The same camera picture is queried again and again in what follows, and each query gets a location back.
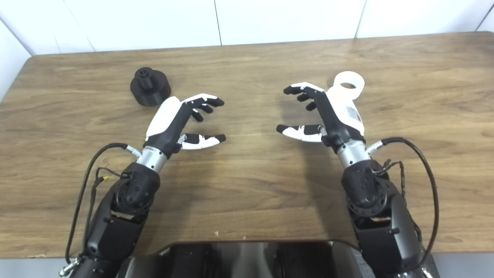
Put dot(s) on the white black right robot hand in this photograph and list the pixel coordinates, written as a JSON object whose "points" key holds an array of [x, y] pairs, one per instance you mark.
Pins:
{"points": [[339, 119]]}

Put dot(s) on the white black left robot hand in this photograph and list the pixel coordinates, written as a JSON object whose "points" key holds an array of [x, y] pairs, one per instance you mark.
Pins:
{"points": [[166, 116]]}

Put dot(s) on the round black stepped part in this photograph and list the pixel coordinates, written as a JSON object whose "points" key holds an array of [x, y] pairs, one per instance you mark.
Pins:
{"points": [[152, 92]]}

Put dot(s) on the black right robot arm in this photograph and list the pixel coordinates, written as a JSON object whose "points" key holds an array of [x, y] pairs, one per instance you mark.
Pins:
{"points": [[380, 224]]}

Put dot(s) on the dark glossy robot torso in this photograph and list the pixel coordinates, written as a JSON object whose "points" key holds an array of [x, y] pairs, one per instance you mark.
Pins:
{"points": [[239, 262]]}

